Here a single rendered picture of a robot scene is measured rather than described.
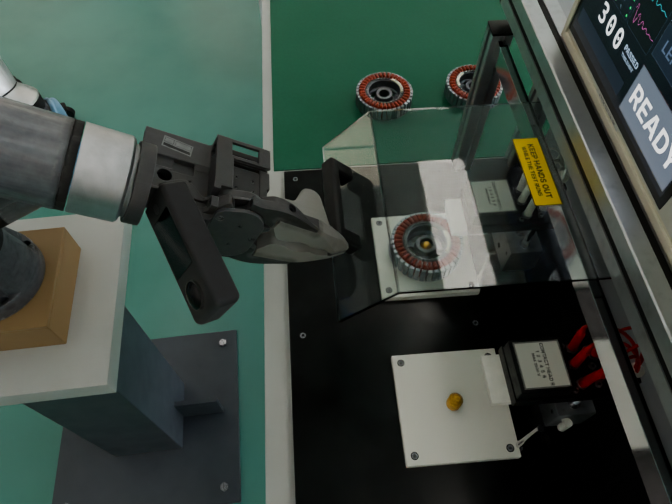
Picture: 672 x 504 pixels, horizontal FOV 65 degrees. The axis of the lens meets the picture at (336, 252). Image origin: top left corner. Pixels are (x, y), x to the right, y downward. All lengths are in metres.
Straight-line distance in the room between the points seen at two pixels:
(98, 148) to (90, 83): 2.08
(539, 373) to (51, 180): 0.53
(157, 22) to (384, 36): 1.64
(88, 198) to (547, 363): 0.51
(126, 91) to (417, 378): 1.93
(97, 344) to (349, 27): 0.86
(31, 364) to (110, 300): 0.14
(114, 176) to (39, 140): 0.06
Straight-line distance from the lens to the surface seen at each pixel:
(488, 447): 0.77
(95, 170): 0.45
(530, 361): 0.66
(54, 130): 0.46
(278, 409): 0.79
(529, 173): 0.61
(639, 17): 0.59
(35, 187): 0.46
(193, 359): 1.64
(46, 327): 0.86
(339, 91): 1.15
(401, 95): 1.09
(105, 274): 0.95
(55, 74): 2.64
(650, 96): 0.56
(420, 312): 0.82
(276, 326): 0.83
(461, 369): 0.79
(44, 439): 1.74
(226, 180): 0.47
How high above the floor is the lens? 1.51
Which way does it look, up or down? 58 degrees down
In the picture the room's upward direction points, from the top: straight up
